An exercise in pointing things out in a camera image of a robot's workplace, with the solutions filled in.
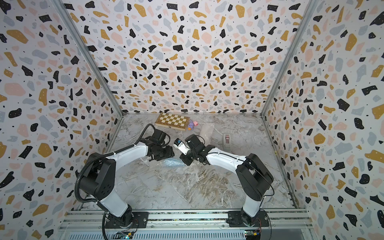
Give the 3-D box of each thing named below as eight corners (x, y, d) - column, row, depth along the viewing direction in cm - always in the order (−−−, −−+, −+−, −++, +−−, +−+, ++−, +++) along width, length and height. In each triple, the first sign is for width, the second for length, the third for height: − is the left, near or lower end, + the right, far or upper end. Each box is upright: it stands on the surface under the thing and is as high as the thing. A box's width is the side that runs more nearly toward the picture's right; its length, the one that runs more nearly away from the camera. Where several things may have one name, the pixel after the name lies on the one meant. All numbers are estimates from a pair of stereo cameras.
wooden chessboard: (155, 125, 116) (154, 122, 114) (161, 114, 124) (161, 112, 122) (185, 131, 113) (185, 129, 110) (190, 119, 120) (190, 117, 118)
